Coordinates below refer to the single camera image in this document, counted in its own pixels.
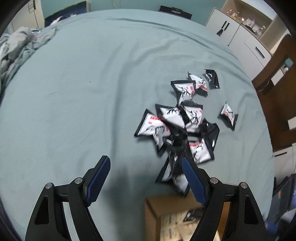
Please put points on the white snack packet left large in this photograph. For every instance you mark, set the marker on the white snack packet left large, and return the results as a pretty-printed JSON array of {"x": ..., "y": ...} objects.
[{"x": 152, "y": 126}]

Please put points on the white snack packet isolated right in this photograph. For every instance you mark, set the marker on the white snack packet isolated right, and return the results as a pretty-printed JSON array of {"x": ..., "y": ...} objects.
[{"x": 228, "y": 115}]

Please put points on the white snack packet upper left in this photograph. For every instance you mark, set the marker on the white snack packet upper left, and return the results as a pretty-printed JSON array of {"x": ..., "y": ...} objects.
[{"x": 184, "y": 90}]

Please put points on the cardboard box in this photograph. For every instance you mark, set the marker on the cardboard box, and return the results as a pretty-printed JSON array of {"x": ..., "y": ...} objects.
[{"x": 171, "y": 217}]

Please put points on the crumpled grey blanket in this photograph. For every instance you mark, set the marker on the crumpled grey blanket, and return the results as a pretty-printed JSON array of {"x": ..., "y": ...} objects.
[{"x": 18, "y": 47}]

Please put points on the white snack packet upper right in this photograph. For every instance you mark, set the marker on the white snack packet upper right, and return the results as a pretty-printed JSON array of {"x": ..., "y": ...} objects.
[{"x": 200, "y": 85}]

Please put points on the white snack packet bottom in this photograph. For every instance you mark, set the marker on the white snack packet bottom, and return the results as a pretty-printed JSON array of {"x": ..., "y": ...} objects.
[{"x": 172, "y": 174}]

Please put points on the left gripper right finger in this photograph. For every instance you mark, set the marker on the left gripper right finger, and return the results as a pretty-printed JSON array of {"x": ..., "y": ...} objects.
[{"x": 244, "y": 219}]

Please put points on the teal bed sheet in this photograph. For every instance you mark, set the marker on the teal bed sheet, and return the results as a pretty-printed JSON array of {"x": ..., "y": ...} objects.
[{"x": 83, "y": 94}]

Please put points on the black snack packet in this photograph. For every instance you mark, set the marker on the black snack packet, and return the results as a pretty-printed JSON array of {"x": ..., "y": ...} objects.
[
  {"x": 209, "y": 132},
  {"x": 212, "y": 78}
]

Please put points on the white snack packet centre right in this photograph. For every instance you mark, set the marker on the white snack packet centre right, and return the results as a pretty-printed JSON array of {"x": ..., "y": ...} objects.
[{"x": 193, "y": 113}]

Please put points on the white cabinet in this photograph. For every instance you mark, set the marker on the white cabinet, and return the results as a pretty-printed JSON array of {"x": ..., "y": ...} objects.
[{"x": 252, "y": 31}]

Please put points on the white snack packet lower right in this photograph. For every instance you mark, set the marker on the white snack packet lower right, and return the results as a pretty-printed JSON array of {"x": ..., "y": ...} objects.
[{"x": 200, "y": 151}]

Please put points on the white snack packet centre left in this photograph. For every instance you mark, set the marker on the white snack packet centre left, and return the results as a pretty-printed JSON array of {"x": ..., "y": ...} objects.
[{"x": 172, "y": 115}]

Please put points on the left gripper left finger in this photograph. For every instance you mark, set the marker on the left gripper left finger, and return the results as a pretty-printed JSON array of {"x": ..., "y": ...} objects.
[{"x": 48, "y": 221}]

